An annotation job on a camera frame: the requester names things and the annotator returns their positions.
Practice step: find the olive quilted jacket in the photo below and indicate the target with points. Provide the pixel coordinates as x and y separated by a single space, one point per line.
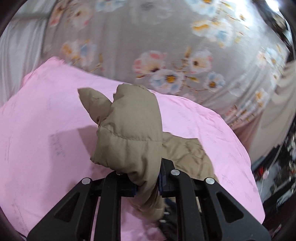
129 129

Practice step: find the grey floral bed sheet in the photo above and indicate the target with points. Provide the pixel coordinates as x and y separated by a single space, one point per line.
138 34

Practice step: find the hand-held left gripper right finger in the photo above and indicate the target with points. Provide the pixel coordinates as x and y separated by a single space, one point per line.
163 185

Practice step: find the white curtain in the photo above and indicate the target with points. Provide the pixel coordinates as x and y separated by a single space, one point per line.
20 58

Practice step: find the pink blanket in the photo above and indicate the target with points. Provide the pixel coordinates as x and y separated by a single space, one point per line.
46 115

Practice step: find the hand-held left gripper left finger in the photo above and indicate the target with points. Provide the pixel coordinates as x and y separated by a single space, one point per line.
132 191

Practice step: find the dark cluttered furniture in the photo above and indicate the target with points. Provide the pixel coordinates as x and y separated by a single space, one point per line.
282 176

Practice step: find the beige curtain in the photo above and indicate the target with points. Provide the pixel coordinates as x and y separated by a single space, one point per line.
272 111

